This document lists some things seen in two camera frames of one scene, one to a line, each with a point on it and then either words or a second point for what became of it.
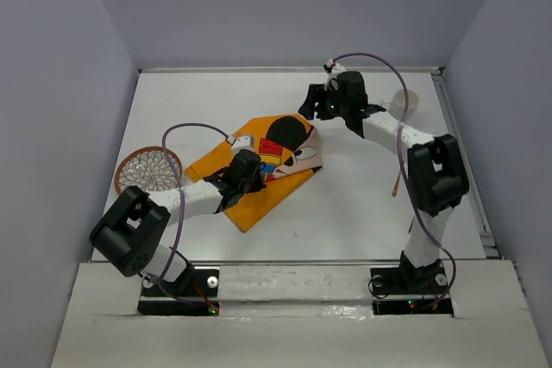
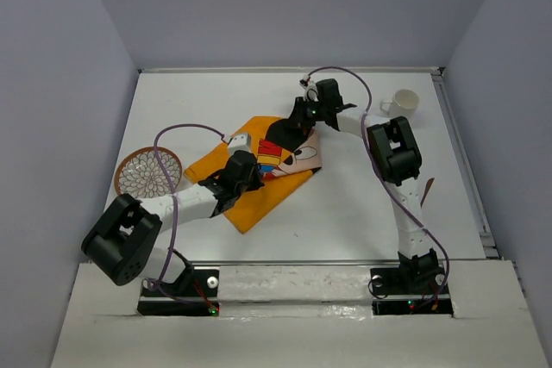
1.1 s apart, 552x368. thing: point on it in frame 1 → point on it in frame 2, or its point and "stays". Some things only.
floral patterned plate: [149, 169] stays
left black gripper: [257, 184] stays
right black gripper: [315, 95] → [297, 119]
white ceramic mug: [397, 107] stays
